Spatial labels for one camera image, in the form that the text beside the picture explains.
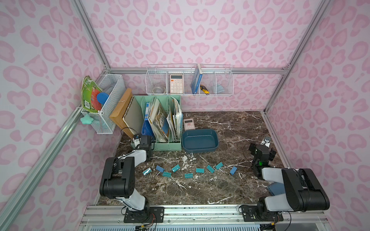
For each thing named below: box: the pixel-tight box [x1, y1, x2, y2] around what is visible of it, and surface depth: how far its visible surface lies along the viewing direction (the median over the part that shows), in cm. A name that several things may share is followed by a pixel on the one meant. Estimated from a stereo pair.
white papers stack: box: [166, 96, 184, 142], surface depth 89 cm
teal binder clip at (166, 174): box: [162, 171, 172, 178], surface depth 88 cm
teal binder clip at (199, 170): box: [195, 167, 205, 174], surface depth 90 cm
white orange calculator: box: [169, 74, 184, 94], surface depth 95 cm
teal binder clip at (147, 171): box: [142, 166, 153, 176], surface depth 89 cm
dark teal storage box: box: [181, 128, 220, 154], surface depth 103 cm
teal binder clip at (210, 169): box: [206, 164, 215, 174], surface depth 90 cm
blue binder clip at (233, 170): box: [229, 166, 238, 176], surface depth 89 cm
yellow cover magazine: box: [147, 97, 170, 143], surface depth 91 cm
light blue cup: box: [216, 83, 225, 93], surface depth 102 cm
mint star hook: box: [79, 113, 94, 125], surface depth 64 cm
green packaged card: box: [80, 75, 103, 113], surface depth 72 cm
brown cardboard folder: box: [109, 88, 135, 140], surface depth 82 cm
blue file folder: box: [141, 102, 155, 138], surface depth 92 cm
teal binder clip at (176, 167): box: [171, 164, 181, 173], surface depth 90 cm
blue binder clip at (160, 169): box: [155, 165, 165, 177], surface depth 90 cm
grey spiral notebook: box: [122, 95, 144, 135], surface depth 89 cm
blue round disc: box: [96, 92, 110, 105], surface depth 77 cm
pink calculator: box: [183, 118, 196, 131], surface depth 112 cm
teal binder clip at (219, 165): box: [215, 161, 224, 170], surface depth 92 cm
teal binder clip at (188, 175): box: [184, 172, 194, 179], surface depth 88 cm
